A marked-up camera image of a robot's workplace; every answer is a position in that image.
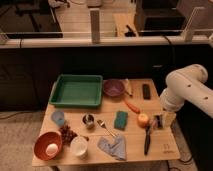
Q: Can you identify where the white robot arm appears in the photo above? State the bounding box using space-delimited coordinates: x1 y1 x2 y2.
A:
160 64 213 119

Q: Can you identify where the small metal cup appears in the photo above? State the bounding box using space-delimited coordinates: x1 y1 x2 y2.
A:
82 114 94 129

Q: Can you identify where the white cup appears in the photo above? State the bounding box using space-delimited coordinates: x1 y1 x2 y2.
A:
70 136 88 159

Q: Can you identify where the blue plastic cup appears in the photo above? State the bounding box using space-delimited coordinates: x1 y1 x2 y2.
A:
51 110 65 126

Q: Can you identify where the red yellow apple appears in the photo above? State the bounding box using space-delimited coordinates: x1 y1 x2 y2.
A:
137 113 149 128

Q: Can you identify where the black rectangular remote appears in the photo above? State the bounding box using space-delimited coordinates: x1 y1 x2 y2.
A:
142 84 151 100

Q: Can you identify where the green sponge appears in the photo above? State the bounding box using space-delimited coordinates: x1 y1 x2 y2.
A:
114 111 128 130

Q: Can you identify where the clear plastic bag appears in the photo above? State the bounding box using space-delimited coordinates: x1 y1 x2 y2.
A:
123 78 133 97

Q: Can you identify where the blue grey cloth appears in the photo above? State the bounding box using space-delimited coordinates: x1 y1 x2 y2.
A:
97 135 127 161

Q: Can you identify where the purple bowl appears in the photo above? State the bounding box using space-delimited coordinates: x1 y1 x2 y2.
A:
103 79 125 97

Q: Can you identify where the metal fork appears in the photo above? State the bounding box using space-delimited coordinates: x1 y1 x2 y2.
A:
97 120 116 138

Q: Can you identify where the green plastic tray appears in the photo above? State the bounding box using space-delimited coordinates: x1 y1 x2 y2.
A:
49 74 103 108

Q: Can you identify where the bunch of dark grapes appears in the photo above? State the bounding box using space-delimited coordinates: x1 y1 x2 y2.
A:
59 125 77 145

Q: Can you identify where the white egg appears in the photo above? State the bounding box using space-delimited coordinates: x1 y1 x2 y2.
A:
46 144 58 156

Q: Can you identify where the orange red bowl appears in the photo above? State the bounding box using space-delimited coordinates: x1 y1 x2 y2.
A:
34 132 62 161

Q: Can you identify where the black handled knife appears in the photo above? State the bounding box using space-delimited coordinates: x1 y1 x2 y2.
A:
144 126 151 155

